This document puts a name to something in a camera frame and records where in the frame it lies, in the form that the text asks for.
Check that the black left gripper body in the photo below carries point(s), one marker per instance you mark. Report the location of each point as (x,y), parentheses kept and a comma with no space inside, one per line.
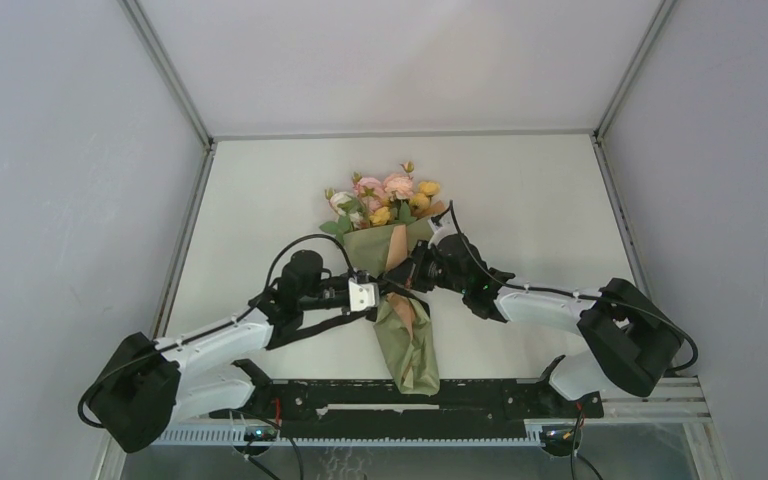
(328,295)

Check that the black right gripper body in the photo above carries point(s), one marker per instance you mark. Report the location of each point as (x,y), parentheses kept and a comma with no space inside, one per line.
(428,270)

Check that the yellow fake flower stem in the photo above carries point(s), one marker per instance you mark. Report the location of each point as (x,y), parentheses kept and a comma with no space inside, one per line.
(424,203)

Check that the orange green wrapping paper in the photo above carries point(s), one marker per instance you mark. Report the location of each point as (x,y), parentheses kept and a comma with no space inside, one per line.
(402,325)

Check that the pink fake flower stem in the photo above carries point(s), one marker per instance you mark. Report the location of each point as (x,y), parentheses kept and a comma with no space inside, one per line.
(400,185)
(370,192)

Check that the white fake flower stem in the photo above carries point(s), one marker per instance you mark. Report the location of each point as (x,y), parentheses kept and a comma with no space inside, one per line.
(350,214)

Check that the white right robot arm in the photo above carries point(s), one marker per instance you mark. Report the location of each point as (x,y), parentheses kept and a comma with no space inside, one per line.
(630,343)

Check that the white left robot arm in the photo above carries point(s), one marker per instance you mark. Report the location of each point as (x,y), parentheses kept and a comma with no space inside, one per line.
(149,385)

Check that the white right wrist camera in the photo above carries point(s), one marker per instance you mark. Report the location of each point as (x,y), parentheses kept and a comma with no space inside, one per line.
(442,227)

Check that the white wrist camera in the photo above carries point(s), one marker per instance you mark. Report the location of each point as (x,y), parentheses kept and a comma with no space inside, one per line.
(442,227)
(362,295)

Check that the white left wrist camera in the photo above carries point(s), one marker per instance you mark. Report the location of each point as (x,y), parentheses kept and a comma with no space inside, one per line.
(362,295)

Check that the black mounting base rail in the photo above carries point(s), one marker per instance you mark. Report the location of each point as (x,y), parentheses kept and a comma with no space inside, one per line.
(367,410)

